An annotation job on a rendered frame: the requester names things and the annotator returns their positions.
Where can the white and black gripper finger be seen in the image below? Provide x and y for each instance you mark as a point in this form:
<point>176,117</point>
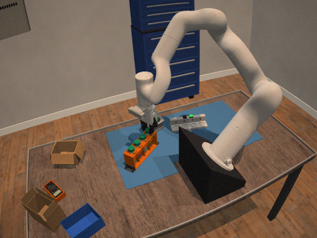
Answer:
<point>144,125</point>
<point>151,129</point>

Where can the white key housing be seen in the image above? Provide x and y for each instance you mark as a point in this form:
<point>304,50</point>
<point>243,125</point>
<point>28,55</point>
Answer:
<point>160,122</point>

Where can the orange digital multimeter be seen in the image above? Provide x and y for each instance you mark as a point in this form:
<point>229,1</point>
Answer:
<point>54,190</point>

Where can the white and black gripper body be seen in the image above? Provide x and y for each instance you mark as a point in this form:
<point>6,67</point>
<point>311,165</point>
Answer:
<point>150,113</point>

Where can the blue open bin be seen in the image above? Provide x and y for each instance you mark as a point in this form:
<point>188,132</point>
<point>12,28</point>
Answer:
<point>83,223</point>

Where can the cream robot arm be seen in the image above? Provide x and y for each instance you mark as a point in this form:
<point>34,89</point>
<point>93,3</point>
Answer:
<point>265,98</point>

